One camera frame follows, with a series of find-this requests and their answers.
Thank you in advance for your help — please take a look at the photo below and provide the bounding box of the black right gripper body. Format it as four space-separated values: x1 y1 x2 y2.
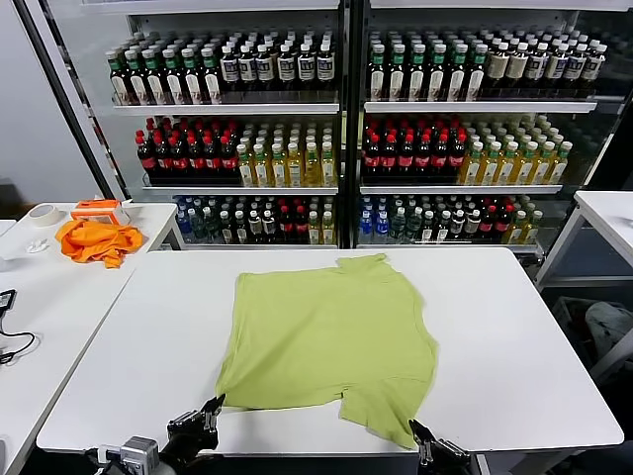
417 444 479 475

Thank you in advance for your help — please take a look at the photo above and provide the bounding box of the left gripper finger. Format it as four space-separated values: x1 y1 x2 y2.
206 393 226 439
167 396 222 431

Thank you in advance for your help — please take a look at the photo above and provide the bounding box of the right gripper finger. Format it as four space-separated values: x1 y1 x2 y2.
413 419 470 459
407 419 432 467

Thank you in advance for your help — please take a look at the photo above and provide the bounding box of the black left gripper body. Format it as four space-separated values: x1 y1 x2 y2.
162 420 220 464

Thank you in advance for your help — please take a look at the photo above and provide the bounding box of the light green t-shirt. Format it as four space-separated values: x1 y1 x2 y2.
214 252 440 450

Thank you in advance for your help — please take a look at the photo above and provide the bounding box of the white side table with clutter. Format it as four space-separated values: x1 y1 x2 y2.
0 201 178 475

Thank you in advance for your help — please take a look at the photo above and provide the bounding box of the dark plastic crate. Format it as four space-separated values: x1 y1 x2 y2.
551 295 633 387

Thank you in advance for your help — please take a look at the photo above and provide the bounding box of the crumpled orange cloth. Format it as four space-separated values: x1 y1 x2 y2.
54 219 145 270

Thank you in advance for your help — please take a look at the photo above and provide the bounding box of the grey white garment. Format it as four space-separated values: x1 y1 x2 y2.
586 301 633 357

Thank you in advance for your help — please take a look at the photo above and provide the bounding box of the red cap cola bottle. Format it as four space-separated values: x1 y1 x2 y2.
363 134 383 175
219 135 239 175
381 134 400 175
478 205 497 242
293 205 309 243
136 129 157 175
398 133 416 175
496 205 513 242
152 133 172 175
432 133 451 175
414 133 434 175
186 136 206 175
203 136 222 175
448 132 468 175
169 136 189 175
278 205 294 243

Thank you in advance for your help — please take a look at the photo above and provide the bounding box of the orange and white box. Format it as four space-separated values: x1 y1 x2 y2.
69 198 133 227

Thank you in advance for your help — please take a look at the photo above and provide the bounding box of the beige masking tape roll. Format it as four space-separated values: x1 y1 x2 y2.
27 203 61 229

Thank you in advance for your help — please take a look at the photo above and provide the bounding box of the empty white side table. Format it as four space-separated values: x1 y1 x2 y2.
533 190 633 293

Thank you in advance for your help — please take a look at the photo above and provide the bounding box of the beverage shelf unit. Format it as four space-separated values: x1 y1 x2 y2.
345 0 633 256
42 0 355 251

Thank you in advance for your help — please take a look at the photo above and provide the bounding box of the green cap dark tea bottle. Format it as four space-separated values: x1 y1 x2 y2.
427 43 448 103
162 47 185 106
142 48 167 106
180 47 204 106
448 43 469 103
124 48 148 106
368 43 388 103
200 47 223 105
107 47 131 106
407 43 427 103
388 43 407 103
467 43 489 103

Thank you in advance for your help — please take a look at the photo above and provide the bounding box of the white cap blue label bottle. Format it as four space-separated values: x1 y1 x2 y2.
255 43 276 93
296 43 317 93
276 43 297 93
545 43 569 86
583 44 608 86
220 44 239 93
526 42 549 86
565 43 588 86
237 44 258 93
316 43 335 93

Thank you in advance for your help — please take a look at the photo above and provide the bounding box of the white cap beige label bottle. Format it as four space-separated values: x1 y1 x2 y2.
507 42 529 86
487 42 510 86

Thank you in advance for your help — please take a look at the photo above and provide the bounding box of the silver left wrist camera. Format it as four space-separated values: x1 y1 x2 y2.
97 434 160 475

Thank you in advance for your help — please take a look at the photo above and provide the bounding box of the thin black table cable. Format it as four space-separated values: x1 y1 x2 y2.
0 309 44 367

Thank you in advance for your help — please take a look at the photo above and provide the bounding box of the black slanted frame post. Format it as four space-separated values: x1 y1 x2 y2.
12 0 125 202

